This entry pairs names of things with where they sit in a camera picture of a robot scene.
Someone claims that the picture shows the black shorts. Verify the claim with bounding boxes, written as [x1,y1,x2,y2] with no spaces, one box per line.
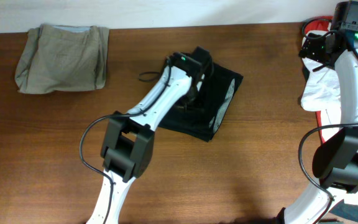
[159,63,244,142]

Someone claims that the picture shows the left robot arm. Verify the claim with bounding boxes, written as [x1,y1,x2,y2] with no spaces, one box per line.
[88,47,214,223]

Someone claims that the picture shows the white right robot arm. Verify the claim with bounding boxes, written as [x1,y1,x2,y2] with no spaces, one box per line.
[275,1,358,223]

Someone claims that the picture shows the red garment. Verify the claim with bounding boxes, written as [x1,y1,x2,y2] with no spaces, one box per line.
[302,16,338,144]

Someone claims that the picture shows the white shirt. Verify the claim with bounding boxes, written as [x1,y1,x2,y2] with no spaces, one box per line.
[300,55,358,211]

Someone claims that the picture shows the folded khaki shorts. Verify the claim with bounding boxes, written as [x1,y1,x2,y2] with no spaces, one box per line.
[14,24,109,95]

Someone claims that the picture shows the dark grey garment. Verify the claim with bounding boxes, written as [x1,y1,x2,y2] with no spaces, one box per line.
[330,200,358,223]

